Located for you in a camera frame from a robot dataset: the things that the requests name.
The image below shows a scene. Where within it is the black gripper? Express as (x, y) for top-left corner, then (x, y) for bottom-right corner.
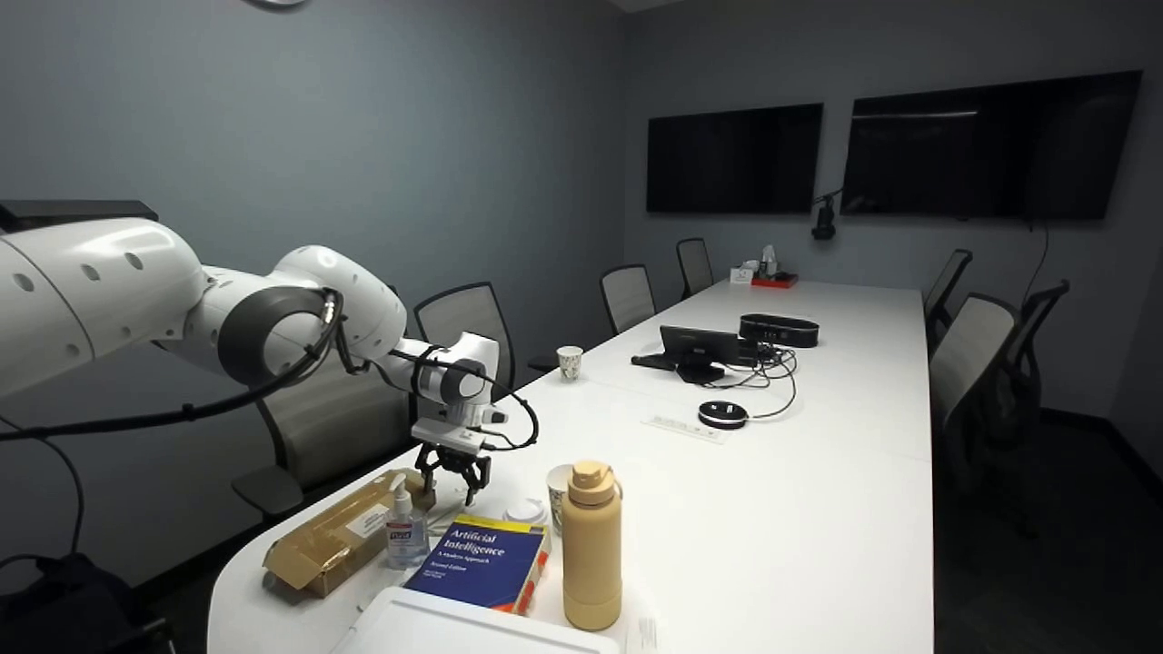
(414, 444), (492, 505)

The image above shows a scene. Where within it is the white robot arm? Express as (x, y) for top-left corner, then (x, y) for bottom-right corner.
(0, 218), (499, 496)

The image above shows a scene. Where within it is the clear hand sanitizer bottle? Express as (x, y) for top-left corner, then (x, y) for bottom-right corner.
(386, 476), (429, 570)

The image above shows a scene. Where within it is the beige bottle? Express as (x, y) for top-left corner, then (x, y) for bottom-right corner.
(563, 460), (620, 632)

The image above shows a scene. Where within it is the white cup lid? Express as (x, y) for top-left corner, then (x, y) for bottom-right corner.
(505, 496), (546, 526)

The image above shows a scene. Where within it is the blue textbook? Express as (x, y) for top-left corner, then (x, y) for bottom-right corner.
(408, 517), (550, 615)

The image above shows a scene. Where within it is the near grey office chair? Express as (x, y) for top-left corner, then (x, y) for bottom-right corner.
(234, 360), (414, 518)

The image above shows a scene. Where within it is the grey office chair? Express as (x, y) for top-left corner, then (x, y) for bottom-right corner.
(601, 265), (658, 332)
(234, 360), (414, 518)
(676, 236), (712, 293)
(414, 280), (517, 397)

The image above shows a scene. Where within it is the white plastic storage bin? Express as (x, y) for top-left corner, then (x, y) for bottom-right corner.
(329, 587), (620, 654)

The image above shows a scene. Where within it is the brown cardboard box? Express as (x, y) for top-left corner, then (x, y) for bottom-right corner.
(266, 470), (436, 598)

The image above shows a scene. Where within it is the far white paper cup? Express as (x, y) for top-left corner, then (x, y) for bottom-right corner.
(556, 345), (585, 383)

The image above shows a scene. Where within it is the black round speaker puck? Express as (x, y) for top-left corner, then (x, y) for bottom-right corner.
(699, 400), (750, 429)

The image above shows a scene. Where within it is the black device box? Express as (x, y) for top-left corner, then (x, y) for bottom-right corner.
(741, 312), (819, 347)

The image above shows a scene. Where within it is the red tray with bottles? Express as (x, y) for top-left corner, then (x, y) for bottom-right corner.
(729, 247), (796, 287)

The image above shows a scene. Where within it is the right far office chair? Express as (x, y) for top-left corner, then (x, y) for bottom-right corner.
(924, 247), (973, 345)

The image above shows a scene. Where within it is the right near office chair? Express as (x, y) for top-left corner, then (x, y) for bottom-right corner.
(930, 285), (1068, 482)

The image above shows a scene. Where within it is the black cable on table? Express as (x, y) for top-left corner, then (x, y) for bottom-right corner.
(706, 345), (802, 421)

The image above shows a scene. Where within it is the left wall television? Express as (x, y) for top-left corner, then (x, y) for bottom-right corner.
(648, 104), (823, 215)

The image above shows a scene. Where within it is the wall television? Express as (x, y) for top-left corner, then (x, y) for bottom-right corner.
(648, 104), (823, 215)
(844, 69), (1141, 222)

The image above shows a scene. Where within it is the camera on stand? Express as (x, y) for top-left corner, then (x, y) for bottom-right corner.
(0, 199), (157, 232)

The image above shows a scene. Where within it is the right wall television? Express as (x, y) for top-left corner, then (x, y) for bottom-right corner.
(844, 69), (1141, 222)

